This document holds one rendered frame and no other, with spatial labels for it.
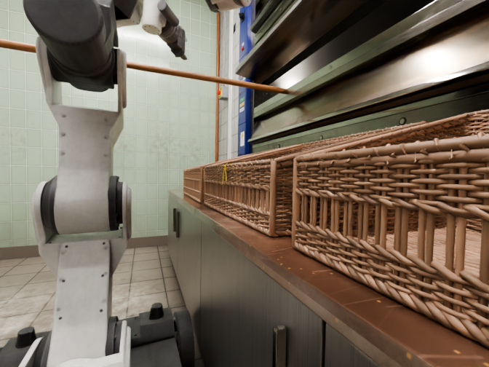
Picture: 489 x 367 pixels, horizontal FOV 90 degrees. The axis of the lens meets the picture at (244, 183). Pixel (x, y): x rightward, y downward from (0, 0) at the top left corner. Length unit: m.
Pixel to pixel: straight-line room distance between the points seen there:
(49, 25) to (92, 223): 0.39
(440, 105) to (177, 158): 2.13
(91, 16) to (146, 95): 2.05
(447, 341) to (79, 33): 0.62
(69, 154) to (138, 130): 1.86
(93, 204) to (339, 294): 0.54
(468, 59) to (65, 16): 0.85
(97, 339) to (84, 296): 0.10
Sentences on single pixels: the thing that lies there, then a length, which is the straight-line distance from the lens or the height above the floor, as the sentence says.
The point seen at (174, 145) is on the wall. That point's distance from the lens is 2.53.
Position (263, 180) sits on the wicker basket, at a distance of 0.51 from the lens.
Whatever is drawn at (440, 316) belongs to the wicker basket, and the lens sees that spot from 0.28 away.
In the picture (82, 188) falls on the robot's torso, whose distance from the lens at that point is 0.66.
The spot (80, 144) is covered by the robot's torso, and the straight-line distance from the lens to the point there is 0.70.
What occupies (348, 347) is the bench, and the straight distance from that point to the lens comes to 0.29.
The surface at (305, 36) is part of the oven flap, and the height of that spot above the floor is 1.37.
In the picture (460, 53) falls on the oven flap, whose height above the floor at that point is 1.01.
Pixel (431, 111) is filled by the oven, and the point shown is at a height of 0.88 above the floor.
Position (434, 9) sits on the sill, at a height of 1.16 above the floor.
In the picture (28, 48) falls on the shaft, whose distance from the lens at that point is 1.37.
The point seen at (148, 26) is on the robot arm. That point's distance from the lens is 1.05.
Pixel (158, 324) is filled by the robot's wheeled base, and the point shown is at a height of 0.21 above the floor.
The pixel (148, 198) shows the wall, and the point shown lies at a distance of 2.51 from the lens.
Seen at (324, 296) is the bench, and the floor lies 0.58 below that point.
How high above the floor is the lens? 0.70
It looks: 2 degrees down
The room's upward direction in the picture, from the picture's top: 1 degrees clockwise
